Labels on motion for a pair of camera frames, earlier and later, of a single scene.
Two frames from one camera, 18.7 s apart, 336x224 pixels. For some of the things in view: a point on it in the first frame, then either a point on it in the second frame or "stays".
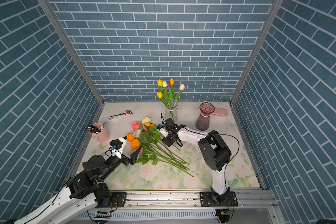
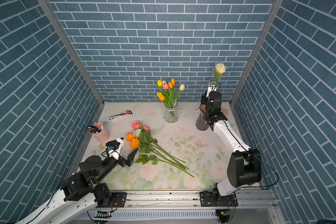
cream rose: x=146 y=119 → x=220 y=69
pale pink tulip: x=182 y=88 stays
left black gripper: x=132 y=159 stays
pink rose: x=135 y=125 stays
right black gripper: x=166 y=142 → x=204 y=99
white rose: x=136 y=132 stays
